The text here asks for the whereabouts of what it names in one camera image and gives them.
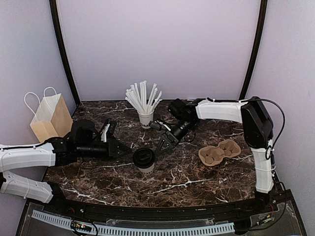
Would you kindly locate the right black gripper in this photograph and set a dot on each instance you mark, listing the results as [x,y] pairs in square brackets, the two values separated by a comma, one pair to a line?
[173,139]

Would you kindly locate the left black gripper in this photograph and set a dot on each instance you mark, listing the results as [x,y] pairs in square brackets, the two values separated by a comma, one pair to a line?
[112,146]

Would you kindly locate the black plastic cup lid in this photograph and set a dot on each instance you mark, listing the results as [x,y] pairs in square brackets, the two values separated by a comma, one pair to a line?
[143,158]

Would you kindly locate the cardboard cup carrier tray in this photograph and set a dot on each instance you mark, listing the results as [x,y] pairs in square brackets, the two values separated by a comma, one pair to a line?
[211,155]

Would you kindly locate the brown paper bag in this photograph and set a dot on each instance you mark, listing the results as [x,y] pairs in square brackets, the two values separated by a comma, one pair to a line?
[52,117]

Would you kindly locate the white paper coffee cup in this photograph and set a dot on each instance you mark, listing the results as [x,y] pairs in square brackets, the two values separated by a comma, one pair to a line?
[147,170]

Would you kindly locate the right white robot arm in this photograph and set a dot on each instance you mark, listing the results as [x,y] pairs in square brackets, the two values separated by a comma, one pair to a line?
[257,127]

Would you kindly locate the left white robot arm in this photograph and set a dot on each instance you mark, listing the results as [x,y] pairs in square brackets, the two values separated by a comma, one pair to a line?
[83,140]

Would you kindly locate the white cup holding straws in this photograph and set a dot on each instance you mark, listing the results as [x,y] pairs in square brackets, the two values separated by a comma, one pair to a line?
[145,119]

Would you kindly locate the bundle of wrapped white straws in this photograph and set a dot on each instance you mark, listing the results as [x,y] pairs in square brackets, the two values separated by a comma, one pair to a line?
[144,102]

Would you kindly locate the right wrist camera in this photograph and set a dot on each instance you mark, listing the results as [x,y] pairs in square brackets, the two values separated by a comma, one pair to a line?
[159,125]

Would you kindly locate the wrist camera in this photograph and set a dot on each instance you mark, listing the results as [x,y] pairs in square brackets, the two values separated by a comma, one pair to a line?
[107,130]
[159,125]

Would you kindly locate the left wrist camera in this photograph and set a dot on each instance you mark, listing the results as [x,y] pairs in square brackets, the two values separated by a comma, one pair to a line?
[107,130]

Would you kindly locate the white cable duct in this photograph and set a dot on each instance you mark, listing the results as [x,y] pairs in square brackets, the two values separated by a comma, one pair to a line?
[133,228]

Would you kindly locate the black front rail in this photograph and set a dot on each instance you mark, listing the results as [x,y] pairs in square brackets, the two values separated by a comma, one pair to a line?
[101,213]

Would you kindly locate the left black frame post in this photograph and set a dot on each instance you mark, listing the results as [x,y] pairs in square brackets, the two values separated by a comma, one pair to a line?
[62,51]

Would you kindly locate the black frame post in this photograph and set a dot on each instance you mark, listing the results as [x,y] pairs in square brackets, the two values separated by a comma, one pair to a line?
[62,51]
[255,48]

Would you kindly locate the right black frame post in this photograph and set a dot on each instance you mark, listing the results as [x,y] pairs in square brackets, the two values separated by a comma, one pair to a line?
[255,48]

